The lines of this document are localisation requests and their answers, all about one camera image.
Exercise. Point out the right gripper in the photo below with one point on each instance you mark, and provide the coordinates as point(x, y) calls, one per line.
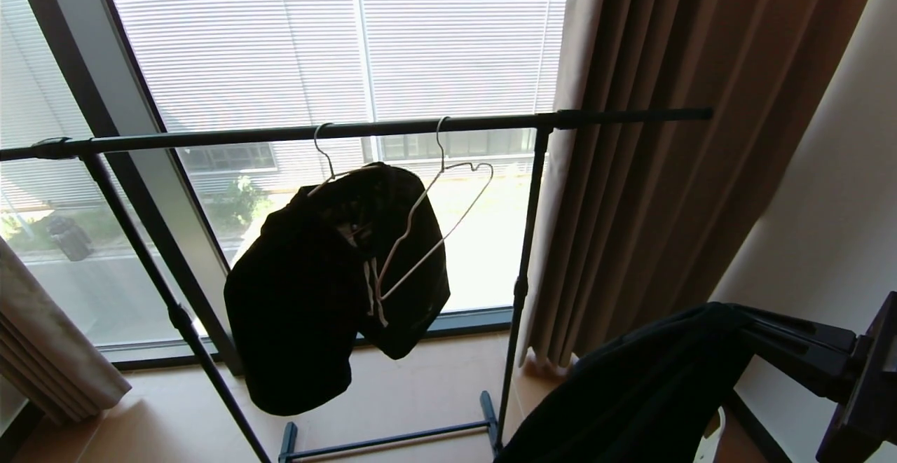
point(872, 393)

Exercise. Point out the black garment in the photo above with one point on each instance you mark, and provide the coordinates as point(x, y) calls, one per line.
point(631, 400)

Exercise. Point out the pink clothes hanger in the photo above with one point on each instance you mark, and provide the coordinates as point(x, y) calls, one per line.
point(441, 149)
point(326, 162)

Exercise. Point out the black shorts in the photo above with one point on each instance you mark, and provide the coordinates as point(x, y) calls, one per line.
point(301, 309)

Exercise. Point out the white laundry basket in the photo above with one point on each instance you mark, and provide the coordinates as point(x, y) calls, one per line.
point(711, 442)

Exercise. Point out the black clothes rack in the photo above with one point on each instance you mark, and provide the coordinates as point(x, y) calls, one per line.
point(392, 127)

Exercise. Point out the brown curtain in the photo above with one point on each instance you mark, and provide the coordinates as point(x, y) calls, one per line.
point(49, 351)
point(666, 169)

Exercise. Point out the window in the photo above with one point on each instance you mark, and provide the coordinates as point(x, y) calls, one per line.
point(245, 43)

